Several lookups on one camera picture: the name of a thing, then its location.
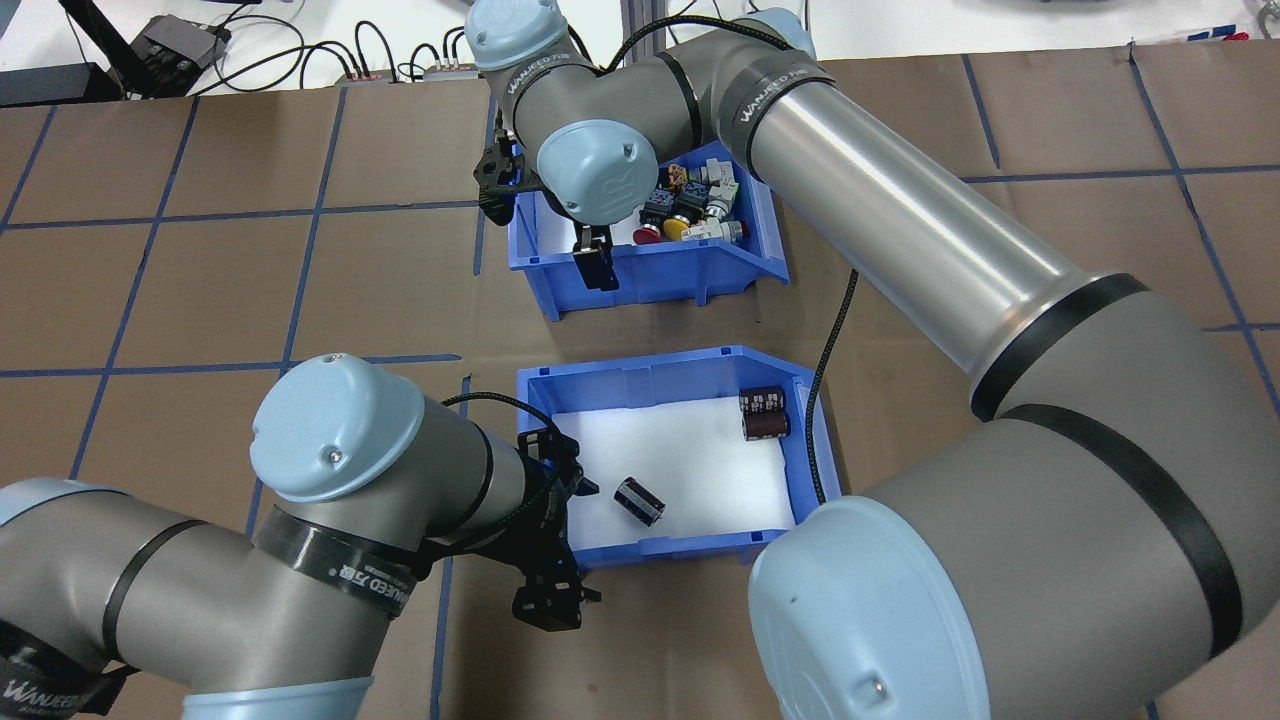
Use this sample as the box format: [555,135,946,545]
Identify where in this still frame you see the blue plastic battery bin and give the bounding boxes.
[515,345,844,571]

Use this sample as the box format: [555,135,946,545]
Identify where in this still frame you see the small black device box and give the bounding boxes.
[130,15,233,98]

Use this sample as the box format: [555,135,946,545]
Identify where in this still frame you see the blue plastic button bin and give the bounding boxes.
[507,140,791,323]

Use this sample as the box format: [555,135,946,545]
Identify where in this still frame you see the white foam pad under batteries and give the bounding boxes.
[553,397,798,551]

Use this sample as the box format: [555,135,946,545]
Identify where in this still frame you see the black flat board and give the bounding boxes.
[0,62,129,107]

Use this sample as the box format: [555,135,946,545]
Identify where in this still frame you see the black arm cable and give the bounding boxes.
[598,15,861,506]
[425,390,549,561]

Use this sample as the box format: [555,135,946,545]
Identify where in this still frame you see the aluminium profile post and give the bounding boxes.
[618,0,663,53]

